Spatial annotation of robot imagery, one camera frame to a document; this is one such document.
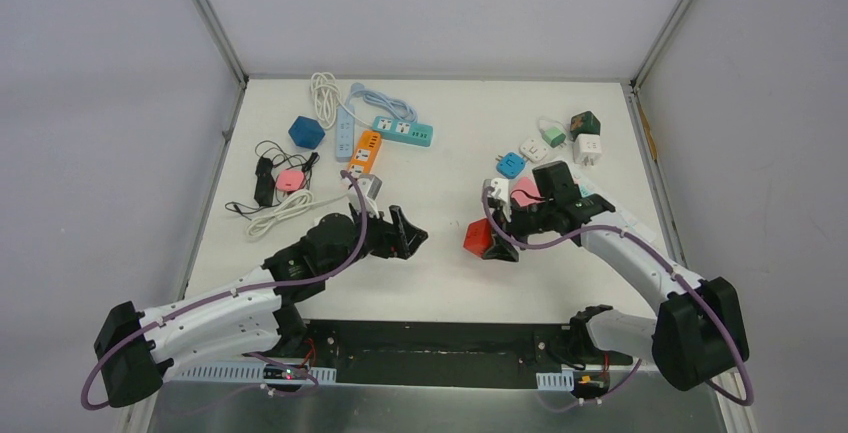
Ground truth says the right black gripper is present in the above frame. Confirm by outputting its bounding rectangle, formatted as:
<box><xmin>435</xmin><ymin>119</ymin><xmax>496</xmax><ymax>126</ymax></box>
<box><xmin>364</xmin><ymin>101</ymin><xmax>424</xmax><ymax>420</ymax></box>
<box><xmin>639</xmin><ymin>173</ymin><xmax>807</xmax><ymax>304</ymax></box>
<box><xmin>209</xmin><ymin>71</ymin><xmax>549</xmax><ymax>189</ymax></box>
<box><xmin>481</xmin><ymin>195</ymin><xmax>555</xmax><ymax>262</ymax></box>

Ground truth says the red cube adapter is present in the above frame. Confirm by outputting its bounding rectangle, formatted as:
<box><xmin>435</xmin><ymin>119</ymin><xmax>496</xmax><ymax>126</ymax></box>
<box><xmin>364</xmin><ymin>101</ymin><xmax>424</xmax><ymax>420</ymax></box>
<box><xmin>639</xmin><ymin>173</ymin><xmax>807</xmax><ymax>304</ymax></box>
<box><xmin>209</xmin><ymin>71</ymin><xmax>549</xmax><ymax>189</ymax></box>
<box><xmin>463</xmin><ymin>218</ymin><xmax>494</xmax><ymax>258</ymax></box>

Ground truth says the pink triangular power strip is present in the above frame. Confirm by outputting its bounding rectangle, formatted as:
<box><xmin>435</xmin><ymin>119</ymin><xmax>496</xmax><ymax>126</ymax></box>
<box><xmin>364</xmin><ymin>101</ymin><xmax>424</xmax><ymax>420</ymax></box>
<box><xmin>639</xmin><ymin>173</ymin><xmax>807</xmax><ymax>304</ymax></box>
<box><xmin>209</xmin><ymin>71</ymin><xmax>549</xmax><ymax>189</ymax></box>
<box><xmin>510</xmin><ymin>177</ymin><xmax>544</xmax><ymax>208</ymax></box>

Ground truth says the blue small adapter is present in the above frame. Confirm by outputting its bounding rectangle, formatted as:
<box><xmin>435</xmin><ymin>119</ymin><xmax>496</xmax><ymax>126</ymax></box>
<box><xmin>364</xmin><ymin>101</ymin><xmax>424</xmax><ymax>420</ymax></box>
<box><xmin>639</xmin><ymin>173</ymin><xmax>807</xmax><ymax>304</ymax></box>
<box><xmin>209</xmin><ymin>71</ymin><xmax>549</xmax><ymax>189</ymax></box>
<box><xmin>495</xmin><ymin>152</ymin><xmax>526</xmax><ymax>180</ymax></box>

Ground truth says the white square charger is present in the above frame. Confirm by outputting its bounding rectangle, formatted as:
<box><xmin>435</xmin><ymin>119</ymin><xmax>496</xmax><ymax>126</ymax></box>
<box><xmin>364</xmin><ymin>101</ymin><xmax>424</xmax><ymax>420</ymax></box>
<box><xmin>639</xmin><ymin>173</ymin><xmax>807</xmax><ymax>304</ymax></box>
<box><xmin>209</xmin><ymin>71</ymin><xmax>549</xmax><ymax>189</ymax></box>
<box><xmin>519</xmin><ymin>138</ymin><xmax>550</xmax><ymax>163</ymax></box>

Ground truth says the light green plug charger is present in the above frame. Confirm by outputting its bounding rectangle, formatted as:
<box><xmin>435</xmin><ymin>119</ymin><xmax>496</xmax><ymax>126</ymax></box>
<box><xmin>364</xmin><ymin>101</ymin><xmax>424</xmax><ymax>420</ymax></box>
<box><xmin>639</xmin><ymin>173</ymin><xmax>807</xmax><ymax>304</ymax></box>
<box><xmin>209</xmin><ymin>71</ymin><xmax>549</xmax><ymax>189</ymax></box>
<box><xmin>537</xmin><ymin>116</ymin><xmax>567</xmax><ymax>148</ymax></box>

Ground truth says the white multicolour power strip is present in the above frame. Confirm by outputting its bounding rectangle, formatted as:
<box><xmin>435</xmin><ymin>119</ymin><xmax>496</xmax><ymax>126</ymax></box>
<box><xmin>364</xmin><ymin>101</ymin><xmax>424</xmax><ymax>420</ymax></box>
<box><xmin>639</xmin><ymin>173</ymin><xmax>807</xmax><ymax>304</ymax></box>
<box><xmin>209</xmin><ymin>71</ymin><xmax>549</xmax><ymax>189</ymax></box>
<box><xmin>571</xmin><ymin>171</ymin><xmax>657</xmax><ymax>243</ymax></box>

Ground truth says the white tiger cube adapter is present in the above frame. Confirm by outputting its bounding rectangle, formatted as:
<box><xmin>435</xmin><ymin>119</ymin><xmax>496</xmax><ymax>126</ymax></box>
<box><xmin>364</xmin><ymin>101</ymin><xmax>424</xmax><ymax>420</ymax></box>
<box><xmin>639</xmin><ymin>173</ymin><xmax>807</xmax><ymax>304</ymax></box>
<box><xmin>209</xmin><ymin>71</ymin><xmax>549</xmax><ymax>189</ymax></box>
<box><xmin>572</xmin><ymin>133</ymin><xmax>603</xmax><ymax>167</ymax></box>

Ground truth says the dark green dragon cube adapter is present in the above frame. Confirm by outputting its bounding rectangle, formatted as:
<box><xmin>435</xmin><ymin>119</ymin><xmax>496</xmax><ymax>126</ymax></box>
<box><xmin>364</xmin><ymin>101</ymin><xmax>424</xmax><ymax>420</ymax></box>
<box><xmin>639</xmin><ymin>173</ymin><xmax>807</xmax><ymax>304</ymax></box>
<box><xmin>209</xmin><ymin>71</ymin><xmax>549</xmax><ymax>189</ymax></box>
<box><xmin>569</xmin><ymin>110</ymin><xmax>601</xmax><ymax>140</ymax></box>

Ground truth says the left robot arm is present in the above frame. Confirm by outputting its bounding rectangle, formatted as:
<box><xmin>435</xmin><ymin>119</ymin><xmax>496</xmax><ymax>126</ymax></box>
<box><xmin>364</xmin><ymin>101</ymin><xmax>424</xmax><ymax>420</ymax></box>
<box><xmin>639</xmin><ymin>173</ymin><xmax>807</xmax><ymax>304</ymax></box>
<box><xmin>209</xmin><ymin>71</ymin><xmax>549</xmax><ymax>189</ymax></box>
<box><xmin>81</xmin><ymin>205</ymin><xmax>428</xmax><ymax>410</ymax></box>

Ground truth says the orange power strip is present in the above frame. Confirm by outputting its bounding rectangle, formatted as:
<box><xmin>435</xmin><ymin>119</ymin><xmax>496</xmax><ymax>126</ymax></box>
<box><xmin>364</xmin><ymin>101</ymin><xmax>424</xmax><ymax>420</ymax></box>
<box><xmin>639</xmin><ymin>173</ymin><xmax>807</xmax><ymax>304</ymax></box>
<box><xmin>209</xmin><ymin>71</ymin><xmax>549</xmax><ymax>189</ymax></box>
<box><xmin>347</xmin><ymin>130</ymin><xmax>382</xmax><ymax>178</ymax></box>

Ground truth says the teal power strip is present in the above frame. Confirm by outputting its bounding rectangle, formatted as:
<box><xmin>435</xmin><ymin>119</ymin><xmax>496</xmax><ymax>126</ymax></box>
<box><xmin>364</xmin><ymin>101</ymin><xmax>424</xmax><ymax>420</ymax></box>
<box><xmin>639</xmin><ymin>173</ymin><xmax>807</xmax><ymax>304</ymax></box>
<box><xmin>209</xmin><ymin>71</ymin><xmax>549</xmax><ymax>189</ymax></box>
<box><xmin>371</xmin><ymin>116</ymin><xmax>434</xmax><ymax>147</ymax></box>

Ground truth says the pink round adapter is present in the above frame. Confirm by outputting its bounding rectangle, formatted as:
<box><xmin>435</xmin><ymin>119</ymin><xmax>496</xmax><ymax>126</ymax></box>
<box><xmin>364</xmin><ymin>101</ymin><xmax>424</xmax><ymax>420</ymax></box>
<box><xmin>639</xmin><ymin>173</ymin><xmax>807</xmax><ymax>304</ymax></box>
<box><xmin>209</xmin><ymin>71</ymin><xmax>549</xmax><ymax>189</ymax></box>
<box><xmin>275</xmin><ymin>169</ymin><xmax>306</xmax><ymax>193</ymax></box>

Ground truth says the light blue power strip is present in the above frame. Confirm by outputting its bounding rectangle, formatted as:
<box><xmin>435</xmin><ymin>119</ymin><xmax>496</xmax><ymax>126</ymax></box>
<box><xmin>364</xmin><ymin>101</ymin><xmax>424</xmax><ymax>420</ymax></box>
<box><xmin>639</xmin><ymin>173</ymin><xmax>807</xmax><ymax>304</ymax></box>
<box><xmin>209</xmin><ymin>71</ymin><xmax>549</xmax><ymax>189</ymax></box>
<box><xmin>334</xmin><ymin>105</ymin><xmax>356</xmax><ymax>163</ymax></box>

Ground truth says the blue cube adapter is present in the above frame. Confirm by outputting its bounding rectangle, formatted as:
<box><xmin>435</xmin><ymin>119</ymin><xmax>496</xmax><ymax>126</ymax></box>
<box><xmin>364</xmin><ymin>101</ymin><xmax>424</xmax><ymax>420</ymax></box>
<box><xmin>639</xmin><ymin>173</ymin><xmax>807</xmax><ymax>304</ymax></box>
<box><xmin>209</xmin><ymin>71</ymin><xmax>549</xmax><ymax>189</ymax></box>
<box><xmin>288</xmin><ymin>116</ymin><xmax>325</xmax><ymax>150</ymax></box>

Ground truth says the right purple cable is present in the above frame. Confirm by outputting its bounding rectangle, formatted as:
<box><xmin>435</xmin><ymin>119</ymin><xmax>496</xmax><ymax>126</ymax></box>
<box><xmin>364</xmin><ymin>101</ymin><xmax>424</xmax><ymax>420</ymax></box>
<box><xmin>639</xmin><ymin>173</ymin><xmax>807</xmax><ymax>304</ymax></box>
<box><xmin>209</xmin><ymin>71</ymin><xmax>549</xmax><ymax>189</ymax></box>
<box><xmin>481</xmin><ymin>181</ymin><xmax>757</xmax><ymax>413</ymax></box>

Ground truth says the purple cable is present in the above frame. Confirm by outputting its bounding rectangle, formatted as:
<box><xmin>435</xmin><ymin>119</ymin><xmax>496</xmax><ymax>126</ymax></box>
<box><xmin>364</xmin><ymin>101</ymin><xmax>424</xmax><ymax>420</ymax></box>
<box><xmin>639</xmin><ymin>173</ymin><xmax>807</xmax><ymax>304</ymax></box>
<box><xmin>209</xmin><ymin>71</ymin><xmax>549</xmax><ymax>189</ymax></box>
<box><xmin>80</xmin><ymin>170</ymin><xmax>370</xmax><ymax>413</ymax></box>
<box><xmin>481</xmin><ymin>181</ymin><xmax>757</xmax><ymax>413</ymax></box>

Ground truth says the white cable of orange strip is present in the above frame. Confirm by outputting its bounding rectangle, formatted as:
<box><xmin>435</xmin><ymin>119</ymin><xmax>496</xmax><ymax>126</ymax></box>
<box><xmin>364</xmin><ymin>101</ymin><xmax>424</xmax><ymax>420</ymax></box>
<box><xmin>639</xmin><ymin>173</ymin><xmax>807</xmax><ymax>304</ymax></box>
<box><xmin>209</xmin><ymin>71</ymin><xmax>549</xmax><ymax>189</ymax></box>
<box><xmin>244</xmin><ymin>184</ymin><xmax>356</xmax><ymax>240</ymax></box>

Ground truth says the light blue cable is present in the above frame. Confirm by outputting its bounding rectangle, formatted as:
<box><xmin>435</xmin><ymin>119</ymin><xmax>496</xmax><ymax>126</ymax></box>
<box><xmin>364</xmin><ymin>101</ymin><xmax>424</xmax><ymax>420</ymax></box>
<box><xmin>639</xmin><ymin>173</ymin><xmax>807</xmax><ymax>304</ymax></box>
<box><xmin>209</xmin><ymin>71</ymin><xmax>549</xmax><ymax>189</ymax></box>
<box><xmin>347</xmin><ymin>82</ymin><xmax>419</xmax><ymax>125</ymax></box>

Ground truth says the black power adapter with cable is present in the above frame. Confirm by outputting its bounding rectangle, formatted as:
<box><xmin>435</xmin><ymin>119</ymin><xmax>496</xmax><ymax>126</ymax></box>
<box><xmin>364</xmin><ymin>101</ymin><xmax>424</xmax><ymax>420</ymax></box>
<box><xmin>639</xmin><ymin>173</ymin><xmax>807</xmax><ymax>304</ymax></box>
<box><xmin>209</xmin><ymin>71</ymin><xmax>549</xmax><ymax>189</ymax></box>
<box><xmin>224</xmin><ymin>140</ymin><xmax>320</xmax><ymax>219</ymax></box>

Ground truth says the white coiled cable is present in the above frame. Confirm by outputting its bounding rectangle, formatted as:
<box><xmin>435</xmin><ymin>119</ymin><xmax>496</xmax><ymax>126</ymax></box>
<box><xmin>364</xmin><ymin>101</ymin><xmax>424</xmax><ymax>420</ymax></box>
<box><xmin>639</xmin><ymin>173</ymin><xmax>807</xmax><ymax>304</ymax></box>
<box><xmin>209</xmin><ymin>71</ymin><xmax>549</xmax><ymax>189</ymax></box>
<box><xmin>309</xmin><ymin>72</ymin><xmax>342</xmax><ymax>131</ymax></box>

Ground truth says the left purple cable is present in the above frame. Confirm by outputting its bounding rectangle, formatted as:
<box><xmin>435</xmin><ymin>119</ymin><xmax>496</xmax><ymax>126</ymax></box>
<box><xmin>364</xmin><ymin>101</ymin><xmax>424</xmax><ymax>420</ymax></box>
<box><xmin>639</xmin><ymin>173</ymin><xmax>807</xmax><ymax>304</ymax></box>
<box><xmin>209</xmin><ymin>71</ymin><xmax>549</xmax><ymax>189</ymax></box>
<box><xmin>80</xmin><ymin>170</ymin><xmax>370</xmax><ymax>413</ymax></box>

